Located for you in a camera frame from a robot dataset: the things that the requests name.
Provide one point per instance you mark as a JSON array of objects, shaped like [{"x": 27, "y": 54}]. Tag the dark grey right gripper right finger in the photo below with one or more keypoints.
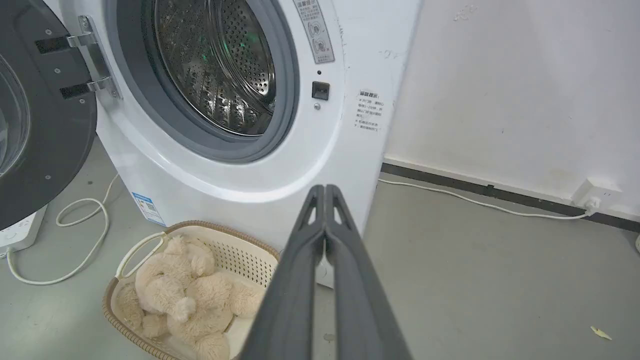
[{"x": 360, "y": 305}]

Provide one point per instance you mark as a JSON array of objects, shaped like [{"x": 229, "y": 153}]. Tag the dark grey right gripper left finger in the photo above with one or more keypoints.
[{"x": 292, "y": 300}]

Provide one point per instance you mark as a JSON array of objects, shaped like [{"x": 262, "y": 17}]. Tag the white front-load washing machine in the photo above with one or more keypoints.
[{"x": 240, "y": 115}]

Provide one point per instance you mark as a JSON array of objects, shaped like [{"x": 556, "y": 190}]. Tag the dark grey washing machine door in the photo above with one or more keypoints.
[{"x": 40, "y": 110}]

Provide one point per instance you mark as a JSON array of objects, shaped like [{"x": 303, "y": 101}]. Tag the cream plastic laundry basket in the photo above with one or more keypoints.
[{"x": 235, "y": 250}]

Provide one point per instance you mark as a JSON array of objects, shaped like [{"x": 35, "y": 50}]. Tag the beige plush teddy bear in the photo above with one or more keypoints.
[{"x": 190, "y": 295}]

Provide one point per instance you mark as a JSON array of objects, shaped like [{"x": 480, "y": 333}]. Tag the yellow scrap on floor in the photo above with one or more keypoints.
[{"x": 600, "y": 332}]

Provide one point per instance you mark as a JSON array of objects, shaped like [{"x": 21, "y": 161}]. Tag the white power strip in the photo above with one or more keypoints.
[{"x": 20, "y": 230}]

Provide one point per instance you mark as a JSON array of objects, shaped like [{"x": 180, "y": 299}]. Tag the white wall socket plug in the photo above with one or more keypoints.
[{"x": 596, "y": 196}]

